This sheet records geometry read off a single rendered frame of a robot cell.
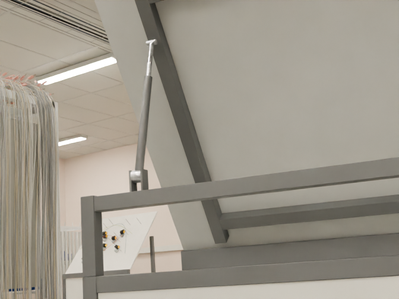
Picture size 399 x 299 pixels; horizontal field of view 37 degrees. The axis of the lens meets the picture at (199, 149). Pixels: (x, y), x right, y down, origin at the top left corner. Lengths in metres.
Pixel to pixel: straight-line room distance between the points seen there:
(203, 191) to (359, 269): 0.38
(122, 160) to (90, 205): 10.25
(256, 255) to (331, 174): 0.70
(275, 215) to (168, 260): 9.15
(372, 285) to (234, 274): 0.29
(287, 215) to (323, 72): 0.45
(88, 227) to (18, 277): 0.56
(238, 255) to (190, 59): 0.66
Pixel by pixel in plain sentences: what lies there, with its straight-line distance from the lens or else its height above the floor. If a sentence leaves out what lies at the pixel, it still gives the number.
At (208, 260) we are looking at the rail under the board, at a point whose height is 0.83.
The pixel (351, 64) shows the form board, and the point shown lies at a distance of 1.64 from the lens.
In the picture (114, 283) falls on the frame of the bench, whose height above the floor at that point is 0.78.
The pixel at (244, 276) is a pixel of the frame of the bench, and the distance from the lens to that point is 1.32.
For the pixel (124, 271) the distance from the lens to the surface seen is 7.84.
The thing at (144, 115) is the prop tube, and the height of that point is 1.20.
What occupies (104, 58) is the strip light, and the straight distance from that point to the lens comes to 6.93.
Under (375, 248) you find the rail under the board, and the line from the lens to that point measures 1.85.
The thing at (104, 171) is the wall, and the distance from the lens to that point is 12.02.
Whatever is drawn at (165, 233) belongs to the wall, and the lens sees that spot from 10.97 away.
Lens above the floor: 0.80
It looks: 12 degrees up
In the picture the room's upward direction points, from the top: 4 degrees counter-clockwise
